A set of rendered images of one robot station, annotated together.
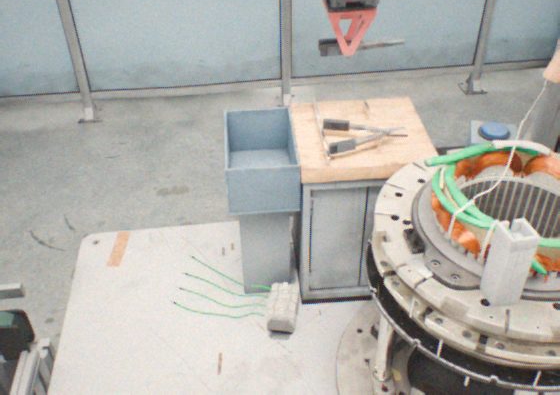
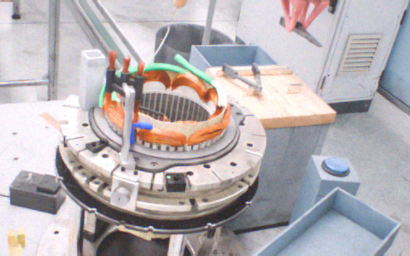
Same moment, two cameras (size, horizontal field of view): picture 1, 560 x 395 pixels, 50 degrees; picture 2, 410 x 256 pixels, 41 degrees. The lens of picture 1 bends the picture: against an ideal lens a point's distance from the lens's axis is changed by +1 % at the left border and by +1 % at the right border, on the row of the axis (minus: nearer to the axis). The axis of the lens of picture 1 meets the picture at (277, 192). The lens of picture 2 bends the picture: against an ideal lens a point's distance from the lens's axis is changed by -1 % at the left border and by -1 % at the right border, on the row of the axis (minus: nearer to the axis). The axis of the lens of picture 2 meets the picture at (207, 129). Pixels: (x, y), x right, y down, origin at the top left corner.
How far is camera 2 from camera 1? 99 cm
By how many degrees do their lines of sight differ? 52
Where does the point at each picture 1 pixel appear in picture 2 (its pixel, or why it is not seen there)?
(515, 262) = (83, 70)
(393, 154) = (246, 100)
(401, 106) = (318, 108)
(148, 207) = not seen: hidden behind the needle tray
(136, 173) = (401, 198)
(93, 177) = (376, 176)
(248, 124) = (262, 62)
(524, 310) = (79, 113)
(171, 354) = not seen: hidden behind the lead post
